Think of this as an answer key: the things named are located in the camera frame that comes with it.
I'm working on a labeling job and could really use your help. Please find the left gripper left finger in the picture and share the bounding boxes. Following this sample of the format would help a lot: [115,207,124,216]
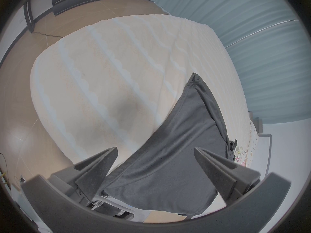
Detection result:
[49,147,119,202]

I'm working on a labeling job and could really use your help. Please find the white printed pyjama top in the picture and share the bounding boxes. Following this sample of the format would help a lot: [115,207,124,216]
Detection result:
[232,140,248,166]

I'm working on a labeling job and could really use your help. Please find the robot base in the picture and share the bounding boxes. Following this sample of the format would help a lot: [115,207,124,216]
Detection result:
[91,194,146,224]

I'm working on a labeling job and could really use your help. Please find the black T-shirt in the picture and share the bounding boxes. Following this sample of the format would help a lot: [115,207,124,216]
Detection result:
[97,72,236,219]

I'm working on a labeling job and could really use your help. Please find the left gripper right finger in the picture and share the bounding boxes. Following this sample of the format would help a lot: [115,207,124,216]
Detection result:
[194,147,261,201]

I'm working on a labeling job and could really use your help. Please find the grey bedside table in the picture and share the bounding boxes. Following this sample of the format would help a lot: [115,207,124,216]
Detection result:
[249,111,263,134]

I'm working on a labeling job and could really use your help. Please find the white printed pillow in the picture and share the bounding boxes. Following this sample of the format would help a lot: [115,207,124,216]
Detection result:
[248,120,258,166]

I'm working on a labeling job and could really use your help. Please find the bed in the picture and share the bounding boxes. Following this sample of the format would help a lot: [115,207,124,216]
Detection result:
[30,14,272,224]

